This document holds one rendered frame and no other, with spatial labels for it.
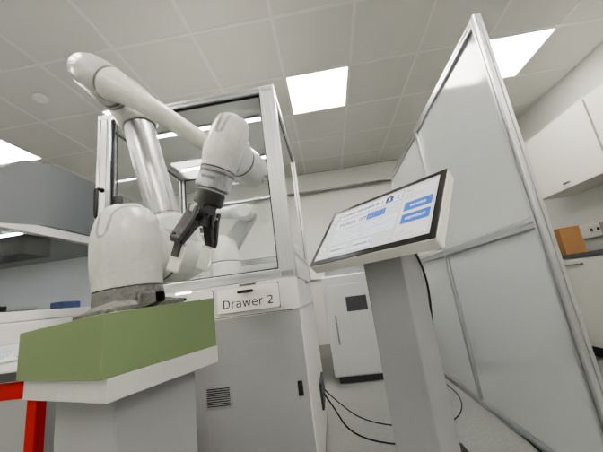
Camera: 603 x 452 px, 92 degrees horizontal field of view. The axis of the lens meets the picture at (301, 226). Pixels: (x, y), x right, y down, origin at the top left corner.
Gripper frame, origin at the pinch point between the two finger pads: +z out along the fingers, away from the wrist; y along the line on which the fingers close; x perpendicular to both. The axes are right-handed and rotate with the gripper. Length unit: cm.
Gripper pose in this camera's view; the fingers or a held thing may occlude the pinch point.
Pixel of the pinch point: (188, 266)
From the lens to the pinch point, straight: 81.0
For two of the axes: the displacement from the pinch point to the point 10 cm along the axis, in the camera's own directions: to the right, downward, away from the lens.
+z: -2.6, 9.6, -0.8
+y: -1.5, -1.3, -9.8
